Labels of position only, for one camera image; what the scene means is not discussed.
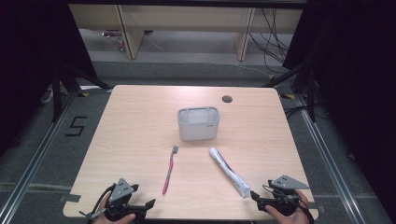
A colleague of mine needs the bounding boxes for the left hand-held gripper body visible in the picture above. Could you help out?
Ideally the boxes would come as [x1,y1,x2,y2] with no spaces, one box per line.
[105,177,148,222]

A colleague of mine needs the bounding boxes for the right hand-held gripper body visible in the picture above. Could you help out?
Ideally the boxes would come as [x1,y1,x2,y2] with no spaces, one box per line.
[257,175,310,217]

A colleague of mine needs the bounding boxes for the pink toothbrush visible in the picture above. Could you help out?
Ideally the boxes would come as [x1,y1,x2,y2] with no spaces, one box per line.
[162,145,179,196]

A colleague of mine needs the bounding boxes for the white toothpaste tube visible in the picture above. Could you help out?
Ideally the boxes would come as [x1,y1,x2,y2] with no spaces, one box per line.
[208,147,251,199]

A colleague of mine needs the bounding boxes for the white plastic storage container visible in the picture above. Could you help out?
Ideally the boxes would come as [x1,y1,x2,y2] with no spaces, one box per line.
[177,106,221,142]

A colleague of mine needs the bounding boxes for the person's left hand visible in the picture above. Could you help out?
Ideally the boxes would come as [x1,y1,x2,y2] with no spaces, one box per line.
[92,192,136,224]

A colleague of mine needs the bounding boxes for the person's right hand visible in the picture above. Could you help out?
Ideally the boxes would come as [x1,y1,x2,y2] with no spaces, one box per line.
[264,189,311,224]

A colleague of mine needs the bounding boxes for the grey floor tape piece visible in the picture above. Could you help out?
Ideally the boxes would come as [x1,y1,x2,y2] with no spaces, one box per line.
[59,193,82,203]
[307,202,327,215]

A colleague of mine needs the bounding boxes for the black metal stand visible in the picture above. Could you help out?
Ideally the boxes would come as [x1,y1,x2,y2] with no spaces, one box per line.
[50,62,113,123]
[262,62,318,123]

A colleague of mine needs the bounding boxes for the black curtain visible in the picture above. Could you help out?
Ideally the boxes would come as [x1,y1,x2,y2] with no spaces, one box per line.
[0,0,98,157]
[282,0,396,216]

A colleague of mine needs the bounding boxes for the small red floor clutter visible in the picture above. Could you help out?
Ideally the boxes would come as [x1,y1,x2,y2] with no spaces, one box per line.
[102,29,126,53]

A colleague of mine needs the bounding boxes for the beige wooden desk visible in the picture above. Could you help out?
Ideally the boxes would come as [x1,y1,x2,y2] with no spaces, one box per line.
[68,3,304,62]

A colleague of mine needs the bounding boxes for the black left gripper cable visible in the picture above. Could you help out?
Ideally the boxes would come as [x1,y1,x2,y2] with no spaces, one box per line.
[88,183,118,223]

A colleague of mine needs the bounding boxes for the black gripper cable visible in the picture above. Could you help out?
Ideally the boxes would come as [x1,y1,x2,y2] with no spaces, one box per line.
[88,183,118,223]
[262,185,315,224]

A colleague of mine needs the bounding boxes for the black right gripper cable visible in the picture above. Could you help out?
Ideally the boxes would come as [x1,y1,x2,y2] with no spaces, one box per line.
[262,185,315,224]

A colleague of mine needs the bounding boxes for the metal floor rail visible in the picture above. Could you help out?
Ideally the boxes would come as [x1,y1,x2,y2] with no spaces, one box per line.
[0,91,78,224]
[293,92,368,224]

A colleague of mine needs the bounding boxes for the black floor cable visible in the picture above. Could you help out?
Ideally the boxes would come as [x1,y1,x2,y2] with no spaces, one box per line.
[284,104,332,121]

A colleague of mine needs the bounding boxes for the black hanging cables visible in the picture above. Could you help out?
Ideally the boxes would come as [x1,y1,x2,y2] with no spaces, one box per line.
[248,7,291,75]

